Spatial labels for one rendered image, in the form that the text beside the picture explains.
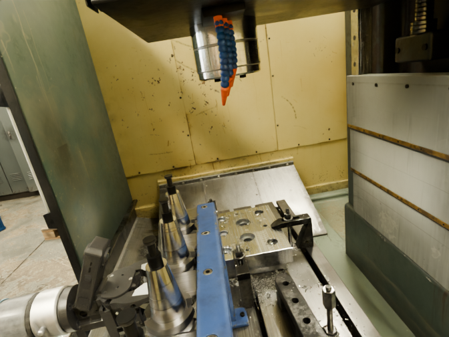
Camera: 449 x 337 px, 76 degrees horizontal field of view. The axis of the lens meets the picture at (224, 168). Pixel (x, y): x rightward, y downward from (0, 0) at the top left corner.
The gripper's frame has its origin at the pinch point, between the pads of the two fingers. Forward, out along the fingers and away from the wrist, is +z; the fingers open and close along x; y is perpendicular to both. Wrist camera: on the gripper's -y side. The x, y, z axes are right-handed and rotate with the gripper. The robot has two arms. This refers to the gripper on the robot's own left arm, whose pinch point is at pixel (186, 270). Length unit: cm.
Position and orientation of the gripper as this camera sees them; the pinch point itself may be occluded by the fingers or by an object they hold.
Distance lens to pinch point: 50.5
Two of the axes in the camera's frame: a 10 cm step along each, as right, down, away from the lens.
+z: 9.8, -2.2, 0.3
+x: 0.9, 3.0, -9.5
